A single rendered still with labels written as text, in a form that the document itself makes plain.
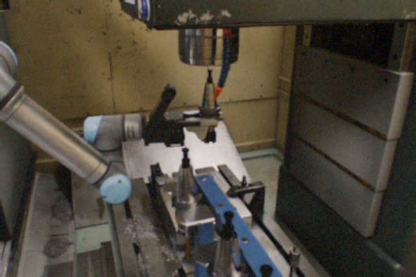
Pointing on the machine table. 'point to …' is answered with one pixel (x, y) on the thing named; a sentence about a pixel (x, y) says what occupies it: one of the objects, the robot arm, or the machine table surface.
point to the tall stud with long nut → (293, 260)
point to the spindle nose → (205, 47)
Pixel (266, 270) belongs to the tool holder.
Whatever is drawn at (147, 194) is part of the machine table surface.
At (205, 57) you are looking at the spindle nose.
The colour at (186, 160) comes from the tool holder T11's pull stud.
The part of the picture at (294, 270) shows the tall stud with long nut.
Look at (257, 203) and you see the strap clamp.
